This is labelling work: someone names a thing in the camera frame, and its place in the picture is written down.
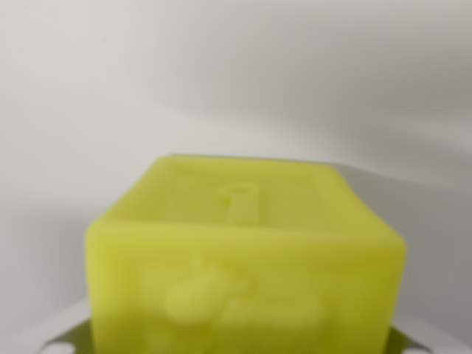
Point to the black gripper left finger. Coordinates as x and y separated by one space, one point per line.
79 332

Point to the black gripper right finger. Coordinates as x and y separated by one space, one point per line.
402 343

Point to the yellow embossed cube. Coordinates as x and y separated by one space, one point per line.
243 265

